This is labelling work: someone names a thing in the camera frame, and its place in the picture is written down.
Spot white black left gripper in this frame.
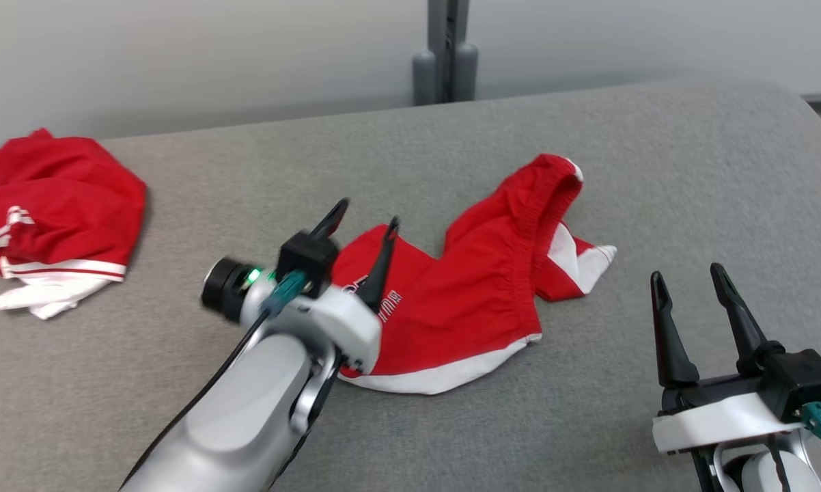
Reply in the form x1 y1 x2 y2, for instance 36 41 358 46
201 198 400 375

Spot red jersey white striped sleeves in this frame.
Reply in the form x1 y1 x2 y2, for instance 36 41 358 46
0 128 148 320

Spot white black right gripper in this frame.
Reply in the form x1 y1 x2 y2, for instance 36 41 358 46
650 263 804 453

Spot red shorts with white hem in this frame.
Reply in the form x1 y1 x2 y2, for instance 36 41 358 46
332 154 617 396

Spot grey double partition post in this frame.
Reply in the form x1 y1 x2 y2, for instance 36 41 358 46
412 0 479 107

